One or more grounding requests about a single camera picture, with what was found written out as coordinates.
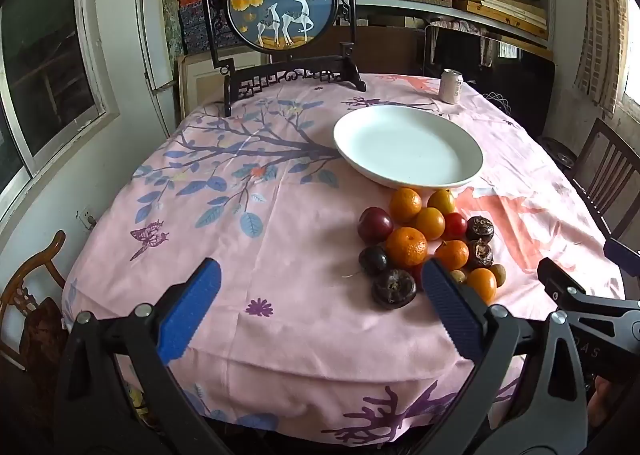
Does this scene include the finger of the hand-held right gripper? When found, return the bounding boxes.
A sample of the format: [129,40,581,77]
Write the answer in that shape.
[604,237,640,279]
[537,257,640,331]

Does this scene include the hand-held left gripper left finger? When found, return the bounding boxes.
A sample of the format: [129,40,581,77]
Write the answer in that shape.
[54,257,223,455]

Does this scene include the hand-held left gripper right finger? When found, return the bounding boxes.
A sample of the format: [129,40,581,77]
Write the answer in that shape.
[421,257,588,455]

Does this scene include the mandarin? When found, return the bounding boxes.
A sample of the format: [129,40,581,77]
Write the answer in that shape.
[389,188,424,223]
[434,240,471,271]
[465,267,498,303]
[385,227,429,270]

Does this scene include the dark water chestnut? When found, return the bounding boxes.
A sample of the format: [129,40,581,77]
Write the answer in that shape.
[371,268,417,310]
[467,240,494,270]
[466,216,495,243]

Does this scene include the smooth small orange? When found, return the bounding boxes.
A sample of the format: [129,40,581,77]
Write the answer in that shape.
[412,207,446,241]

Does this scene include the dark purple plum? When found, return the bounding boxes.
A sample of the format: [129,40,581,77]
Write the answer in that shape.
[358,245,391,277]

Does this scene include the small yellow lemon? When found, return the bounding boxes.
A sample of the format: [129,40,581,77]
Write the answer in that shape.
[427,189,457,214]

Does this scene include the large red plum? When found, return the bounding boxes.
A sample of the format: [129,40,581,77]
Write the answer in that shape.
[357,206,395,245]

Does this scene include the white plate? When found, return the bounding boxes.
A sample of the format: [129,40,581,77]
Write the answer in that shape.
[333,106,484,190]

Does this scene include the person's right hand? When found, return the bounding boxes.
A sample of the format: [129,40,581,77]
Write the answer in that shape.
[587,377,640,432]

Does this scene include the dark slatted wooden chair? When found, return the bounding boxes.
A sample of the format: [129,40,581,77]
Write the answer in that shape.
[570,117,640,236]

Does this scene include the pink floral tablecloth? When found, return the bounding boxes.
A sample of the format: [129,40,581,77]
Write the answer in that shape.
[62,72,626,442]

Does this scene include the dark round stool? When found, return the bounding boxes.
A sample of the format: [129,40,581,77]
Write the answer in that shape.
[540,136,581,172]

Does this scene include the brown patterned cushion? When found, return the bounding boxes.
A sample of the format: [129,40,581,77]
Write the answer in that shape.
[19,297,69,388]

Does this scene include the curved wooden chair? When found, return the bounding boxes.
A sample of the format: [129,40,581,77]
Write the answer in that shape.
[0,230,68,371]

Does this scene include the dark cabinet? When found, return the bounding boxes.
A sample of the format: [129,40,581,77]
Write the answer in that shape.
[422,25,557,136]

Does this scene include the white drink can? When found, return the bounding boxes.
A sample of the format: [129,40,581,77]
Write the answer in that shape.
[440,69,464,104]

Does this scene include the beige framed panel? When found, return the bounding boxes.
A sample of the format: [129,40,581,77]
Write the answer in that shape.
[177,54,262,118]

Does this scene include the bamboo blind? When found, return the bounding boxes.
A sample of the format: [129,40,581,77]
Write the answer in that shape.
[574,0,632,112]

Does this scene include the stack of wooden boxes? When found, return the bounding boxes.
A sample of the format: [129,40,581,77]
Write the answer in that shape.
[465,0,549,42]

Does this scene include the white board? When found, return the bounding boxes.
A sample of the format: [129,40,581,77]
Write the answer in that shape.
[134,0,176,92]

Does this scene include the white framed window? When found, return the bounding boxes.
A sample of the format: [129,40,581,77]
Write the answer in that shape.
[0,0,121,231]

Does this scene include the stack of patterned boxes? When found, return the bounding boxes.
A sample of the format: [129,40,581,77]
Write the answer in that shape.
[177,0,242,56]

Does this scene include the round deer screen on stand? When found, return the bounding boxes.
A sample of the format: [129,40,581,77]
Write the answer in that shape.
[198,0,368,116]

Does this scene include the wire basket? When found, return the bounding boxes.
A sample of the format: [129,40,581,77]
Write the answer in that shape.
[482,91,514,114]

